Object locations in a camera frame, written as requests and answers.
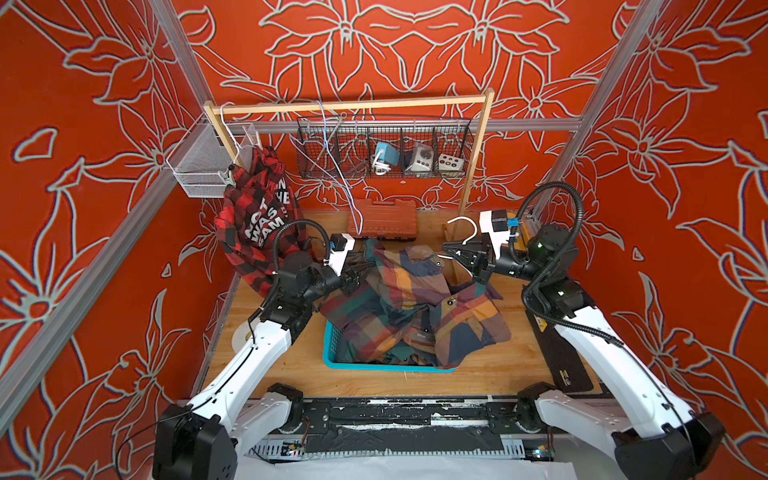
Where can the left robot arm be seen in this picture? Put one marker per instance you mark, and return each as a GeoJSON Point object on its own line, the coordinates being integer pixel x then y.
{"type": "Point", "coordinates": [209, 436]}

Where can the red brown box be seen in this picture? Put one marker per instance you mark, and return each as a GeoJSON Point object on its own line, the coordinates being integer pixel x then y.
{"type": "Point", "coordinates": [385, 220]}

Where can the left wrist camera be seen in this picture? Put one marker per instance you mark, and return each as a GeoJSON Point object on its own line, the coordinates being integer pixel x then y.
{"type": "Point", "coordinates": [340, 246]}

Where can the white mesh basket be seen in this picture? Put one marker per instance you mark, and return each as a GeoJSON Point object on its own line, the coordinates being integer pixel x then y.
{"type": "Point", "coordinates": [201, 165]}

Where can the white tape roll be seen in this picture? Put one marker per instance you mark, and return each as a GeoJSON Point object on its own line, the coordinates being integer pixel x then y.
{"type": "Point", "coordinates": [243, 334]}

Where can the white power adapter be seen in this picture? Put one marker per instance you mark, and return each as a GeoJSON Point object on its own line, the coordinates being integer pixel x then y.
{"type": "Point", "coordinates": [420, 159]}

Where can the red black plaid shirt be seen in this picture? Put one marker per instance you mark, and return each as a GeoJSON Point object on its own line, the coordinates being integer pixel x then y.
{"type": "Point", "coordinates": [255, 207]}

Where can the wooden hanging rack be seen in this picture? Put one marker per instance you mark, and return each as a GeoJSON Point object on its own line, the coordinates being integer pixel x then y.
{"type": "Point", "coordinates": [216, 117]}

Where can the white dotted box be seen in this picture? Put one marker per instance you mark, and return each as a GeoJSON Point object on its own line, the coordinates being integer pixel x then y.
{"type": "Point", "coordinates": [450, 164]}

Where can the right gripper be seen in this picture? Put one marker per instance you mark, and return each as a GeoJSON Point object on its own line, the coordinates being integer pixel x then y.
{"type": "Point", "coordinates": [482, 262]}

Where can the black wire basket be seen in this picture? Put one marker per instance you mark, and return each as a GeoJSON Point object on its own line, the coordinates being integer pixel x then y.
{"type": "Point", "coordinates": [341, 147]}

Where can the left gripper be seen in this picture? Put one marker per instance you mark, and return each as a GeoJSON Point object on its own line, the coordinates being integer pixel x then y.
{"type": "Point", "coordinates": [350, 280]}

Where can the beige clothespin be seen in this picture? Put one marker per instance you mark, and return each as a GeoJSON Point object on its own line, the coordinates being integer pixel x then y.
{"type": "Point", "coordinates": [258, 141]}

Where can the teal charger with cable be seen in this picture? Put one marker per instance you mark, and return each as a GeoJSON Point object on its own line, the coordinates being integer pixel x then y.
{"type": "Point", "coordinates": [385, 158]}

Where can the yellow plastic tray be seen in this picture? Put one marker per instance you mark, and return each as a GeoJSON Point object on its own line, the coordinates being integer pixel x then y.
{"type": "Point", "coordinates": [529, 226]}

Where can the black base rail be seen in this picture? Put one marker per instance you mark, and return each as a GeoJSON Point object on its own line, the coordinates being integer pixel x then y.
{"type": "Point", "coordinates": [458, 427]}

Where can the white wire hanger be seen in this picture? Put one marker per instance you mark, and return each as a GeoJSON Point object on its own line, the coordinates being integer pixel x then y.
{"type": "Point", "coordinates": [328, 140]}
{"type": "Point", "coordinates": [459, 229]}

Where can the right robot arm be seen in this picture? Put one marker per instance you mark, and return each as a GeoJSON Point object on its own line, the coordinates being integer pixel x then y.
{"type": "Point", "coordinates": [657, 435]}

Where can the dark plaid shirt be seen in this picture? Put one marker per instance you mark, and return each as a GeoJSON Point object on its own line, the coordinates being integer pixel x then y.
{"type": "Point", "coordinates": [400, 353]}
{"type": "Point", "coordinates": [408, 297]}

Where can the teal plastic basket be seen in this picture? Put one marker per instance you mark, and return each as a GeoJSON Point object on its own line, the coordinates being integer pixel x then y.
{"type": "Point", "coordinates": [330, 343]}

